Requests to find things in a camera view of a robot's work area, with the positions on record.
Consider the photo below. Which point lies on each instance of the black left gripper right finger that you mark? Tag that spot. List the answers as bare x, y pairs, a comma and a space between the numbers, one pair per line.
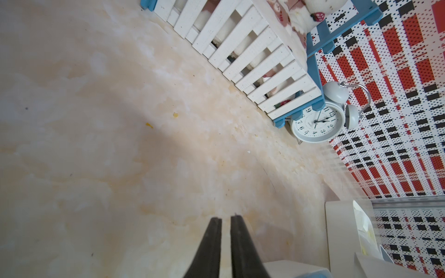
246, 262

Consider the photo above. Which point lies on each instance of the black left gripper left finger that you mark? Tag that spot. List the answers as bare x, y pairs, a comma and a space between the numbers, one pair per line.
206, 263

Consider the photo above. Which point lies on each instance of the white tissue box base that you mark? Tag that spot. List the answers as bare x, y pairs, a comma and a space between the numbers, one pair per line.
291, 269

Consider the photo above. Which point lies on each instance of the yellow tissue paper pack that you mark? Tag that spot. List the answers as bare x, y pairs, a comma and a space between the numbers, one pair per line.
368, 242

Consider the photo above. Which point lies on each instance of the white tissue box upright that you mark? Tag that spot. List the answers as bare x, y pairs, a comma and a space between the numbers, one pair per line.
342, 234

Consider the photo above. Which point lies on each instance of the grey tissue box lid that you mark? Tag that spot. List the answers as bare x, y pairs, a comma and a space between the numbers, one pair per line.
369, 263

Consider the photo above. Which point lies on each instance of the white alarm clock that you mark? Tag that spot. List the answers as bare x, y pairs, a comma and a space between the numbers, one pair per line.
323, 124

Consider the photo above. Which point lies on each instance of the blue white toy crib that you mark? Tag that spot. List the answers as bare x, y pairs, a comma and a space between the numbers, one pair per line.
256, 17

